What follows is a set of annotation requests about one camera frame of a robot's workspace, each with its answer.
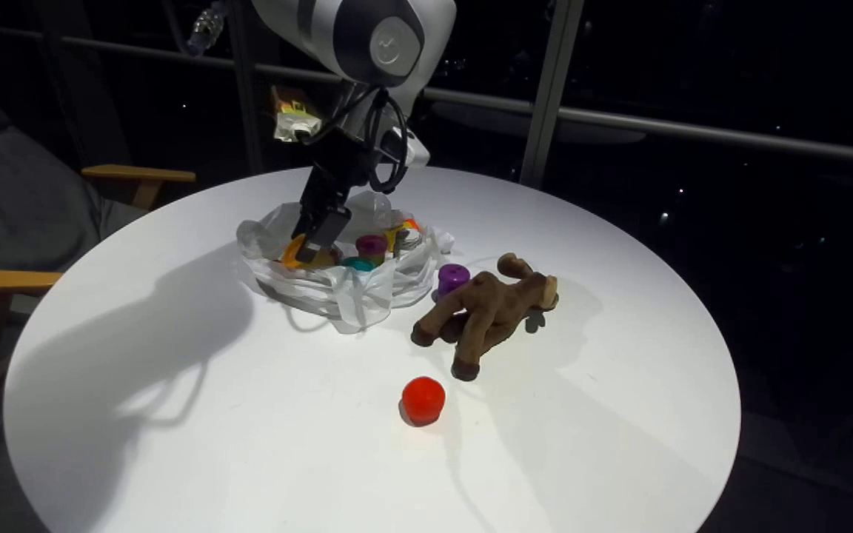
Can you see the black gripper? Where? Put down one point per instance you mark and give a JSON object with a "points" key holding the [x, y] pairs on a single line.
{"points": [[331, 183]]}

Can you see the brown plush toy animal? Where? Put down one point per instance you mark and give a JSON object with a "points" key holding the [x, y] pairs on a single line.
{"points": [[488, 310]]}

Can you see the grey horizontal window rail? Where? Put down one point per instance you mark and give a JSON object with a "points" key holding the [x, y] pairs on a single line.
{"points": [[703, 132]]}

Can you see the grey window frame post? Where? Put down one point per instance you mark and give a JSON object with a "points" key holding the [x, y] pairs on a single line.
{"points": [[548, 89]]}

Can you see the red plastic cap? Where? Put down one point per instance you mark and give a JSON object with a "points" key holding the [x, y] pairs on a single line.
{"points": [[420, 402]]}

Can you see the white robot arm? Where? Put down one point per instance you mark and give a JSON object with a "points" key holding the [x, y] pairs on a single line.
{"points": [[357, 39]]}

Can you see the yellow tub pink lid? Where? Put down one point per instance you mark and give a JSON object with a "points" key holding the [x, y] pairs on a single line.
{"points": [[370, 248]]}

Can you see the grey chair wooden armrests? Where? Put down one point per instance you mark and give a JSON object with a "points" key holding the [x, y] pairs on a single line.
{"points": [[13, 208]]}

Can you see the white plastic bag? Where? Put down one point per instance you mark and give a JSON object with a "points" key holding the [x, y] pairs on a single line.
{"points": [[346, 285]]}

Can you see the purple lid dough tub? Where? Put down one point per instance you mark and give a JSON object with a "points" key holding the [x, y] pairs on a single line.
{"points": [[454, 276]]}

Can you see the yellow tub teal lid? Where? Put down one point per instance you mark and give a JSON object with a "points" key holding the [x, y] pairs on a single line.
{"points": [[359, 266]]}

